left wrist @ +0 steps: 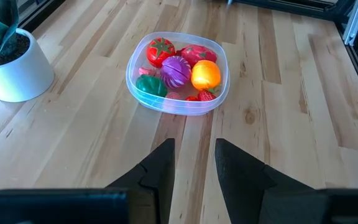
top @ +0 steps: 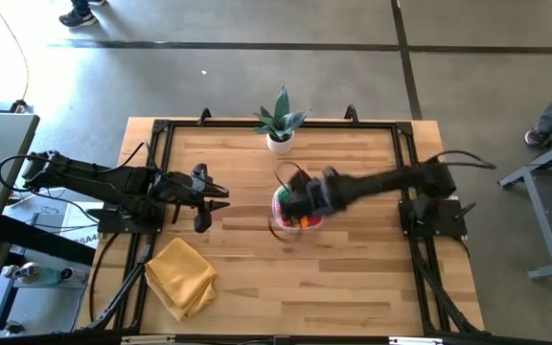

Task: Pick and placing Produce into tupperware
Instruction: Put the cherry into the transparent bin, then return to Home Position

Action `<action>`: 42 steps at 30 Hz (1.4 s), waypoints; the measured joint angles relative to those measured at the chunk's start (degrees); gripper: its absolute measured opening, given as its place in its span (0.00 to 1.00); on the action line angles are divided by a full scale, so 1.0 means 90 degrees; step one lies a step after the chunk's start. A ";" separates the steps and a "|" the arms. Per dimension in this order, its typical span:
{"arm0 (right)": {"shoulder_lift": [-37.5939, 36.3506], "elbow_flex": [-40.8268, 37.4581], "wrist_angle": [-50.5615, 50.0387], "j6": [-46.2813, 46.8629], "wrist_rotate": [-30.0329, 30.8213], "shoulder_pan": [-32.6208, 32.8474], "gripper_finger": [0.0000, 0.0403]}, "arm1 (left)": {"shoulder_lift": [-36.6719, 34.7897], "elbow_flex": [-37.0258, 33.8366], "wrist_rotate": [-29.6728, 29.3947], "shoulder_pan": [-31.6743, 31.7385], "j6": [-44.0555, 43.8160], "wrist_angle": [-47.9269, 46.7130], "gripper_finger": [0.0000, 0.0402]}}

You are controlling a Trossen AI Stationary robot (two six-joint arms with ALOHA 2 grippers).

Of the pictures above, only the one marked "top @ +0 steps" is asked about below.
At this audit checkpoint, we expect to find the black aluminium table frame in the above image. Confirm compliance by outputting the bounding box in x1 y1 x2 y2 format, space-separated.
83 117 493 345

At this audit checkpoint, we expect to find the teal and white bottle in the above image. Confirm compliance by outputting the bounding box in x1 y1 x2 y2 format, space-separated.
1 261 88 285

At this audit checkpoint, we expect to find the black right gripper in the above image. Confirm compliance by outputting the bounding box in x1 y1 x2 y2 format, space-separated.
280 166 349 221

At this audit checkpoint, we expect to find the white printed paper sheet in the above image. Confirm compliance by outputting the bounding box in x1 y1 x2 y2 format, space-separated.
59 200 103 250

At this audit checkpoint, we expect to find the folded yellow cloth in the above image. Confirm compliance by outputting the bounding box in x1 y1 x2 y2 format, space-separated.
144 237 219 322

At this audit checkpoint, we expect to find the silver aluminium extrusion post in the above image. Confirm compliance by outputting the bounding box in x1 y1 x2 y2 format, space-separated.
121 334 176 345
388 336 444 345

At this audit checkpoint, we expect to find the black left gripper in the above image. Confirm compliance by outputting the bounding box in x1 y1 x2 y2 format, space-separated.
160 163 232 234

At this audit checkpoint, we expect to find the potted snake plant white pot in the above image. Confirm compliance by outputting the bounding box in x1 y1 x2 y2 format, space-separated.
251 85 311 154

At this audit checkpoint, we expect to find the black desk beam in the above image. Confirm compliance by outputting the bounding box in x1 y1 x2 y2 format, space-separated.
0 215 98 267

